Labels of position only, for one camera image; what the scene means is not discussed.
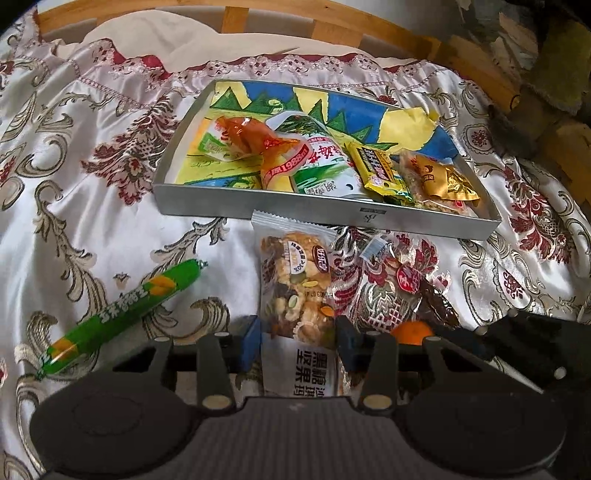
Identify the small blue and white candy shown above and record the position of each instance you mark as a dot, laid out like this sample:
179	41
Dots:
375	249

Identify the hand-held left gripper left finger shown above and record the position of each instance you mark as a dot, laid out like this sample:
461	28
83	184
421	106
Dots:
251	344

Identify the large white and green packet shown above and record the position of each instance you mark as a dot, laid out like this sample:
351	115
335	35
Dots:
323	161

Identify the green and white snack packet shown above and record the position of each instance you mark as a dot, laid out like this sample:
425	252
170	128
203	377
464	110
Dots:
210	145

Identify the orange clear meat packet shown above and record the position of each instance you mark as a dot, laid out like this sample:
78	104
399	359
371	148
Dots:
251	136

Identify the clear packet with red label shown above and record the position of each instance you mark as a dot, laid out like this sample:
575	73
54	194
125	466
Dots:
408	279

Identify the nut bar packet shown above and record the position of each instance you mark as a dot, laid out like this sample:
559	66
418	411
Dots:
295	286

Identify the yellow and black snack packet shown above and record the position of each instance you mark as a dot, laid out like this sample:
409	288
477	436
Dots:
374	168

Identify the grey box with colourful lining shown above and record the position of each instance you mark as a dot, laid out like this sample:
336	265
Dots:
323	214

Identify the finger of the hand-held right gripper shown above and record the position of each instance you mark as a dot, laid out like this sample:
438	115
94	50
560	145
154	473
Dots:
466	340

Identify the orange mandarin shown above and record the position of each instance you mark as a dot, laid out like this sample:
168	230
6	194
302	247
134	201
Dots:
411	333

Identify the wooden bed headboard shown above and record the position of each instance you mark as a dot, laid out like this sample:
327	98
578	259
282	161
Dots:
138	11

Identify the green corn sausage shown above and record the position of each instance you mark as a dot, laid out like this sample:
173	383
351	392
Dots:
124	304

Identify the gold and orange snack packet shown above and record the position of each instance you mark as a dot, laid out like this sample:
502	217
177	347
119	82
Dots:
443	182

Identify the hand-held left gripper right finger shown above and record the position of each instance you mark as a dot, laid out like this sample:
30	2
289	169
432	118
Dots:
346	344

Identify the cream pillow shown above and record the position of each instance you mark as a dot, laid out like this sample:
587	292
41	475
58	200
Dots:
184	37

